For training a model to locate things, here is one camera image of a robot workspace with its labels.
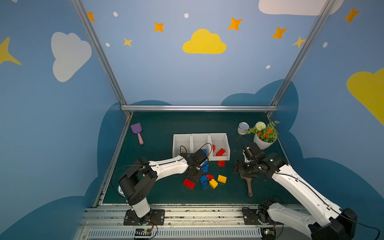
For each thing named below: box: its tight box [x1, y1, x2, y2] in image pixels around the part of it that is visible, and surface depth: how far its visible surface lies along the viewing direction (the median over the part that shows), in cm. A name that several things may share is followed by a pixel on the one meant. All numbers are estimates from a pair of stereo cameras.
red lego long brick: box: [183, 178, 196, 190], surface depth 86 cm
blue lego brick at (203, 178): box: [200, 174, 208, 183], surface depth 88 cm
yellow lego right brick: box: [217, 174, 228, 184], surface depth 89 cm
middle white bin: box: [190, 133, 213, 161], surface depth 100 cm
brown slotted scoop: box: [240, 173, 253, 197], surface depth 85 cm
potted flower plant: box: [246, 120, 281, 150], surface depth 95 cm
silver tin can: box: [237, 122, 250, 136], surface depth 110 cm
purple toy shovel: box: [130, 122, 144, 145], surface depth 113 cm
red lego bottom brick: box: [215, 148, 226, 156], surface depth 100 cm
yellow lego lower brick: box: [209, 178, 219, 189], surface depth 86 cm
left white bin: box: [172, 133, 194, 158], surface depth 101 cm
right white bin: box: [208, 132, 231, 161], surface depth 100 cm
